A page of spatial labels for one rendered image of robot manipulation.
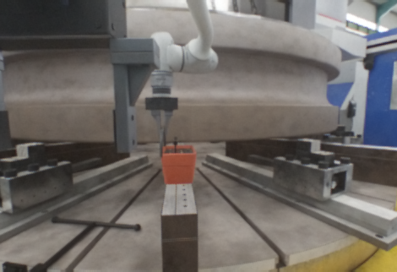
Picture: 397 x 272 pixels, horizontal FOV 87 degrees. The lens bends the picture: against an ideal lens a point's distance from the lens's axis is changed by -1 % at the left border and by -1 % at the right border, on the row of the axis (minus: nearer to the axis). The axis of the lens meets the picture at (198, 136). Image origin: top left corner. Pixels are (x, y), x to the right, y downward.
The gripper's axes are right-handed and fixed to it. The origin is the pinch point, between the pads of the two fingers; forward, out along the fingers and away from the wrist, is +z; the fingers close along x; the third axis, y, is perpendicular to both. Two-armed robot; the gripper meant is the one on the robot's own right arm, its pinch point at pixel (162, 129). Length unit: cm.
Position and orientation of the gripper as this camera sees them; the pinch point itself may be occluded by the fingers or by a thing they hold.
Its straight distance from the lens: 89.4
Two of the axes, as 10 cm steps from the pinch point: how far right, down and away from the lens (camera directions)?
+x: 10.0, -0.1, 0.9
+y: 0.9, 1.2, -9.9
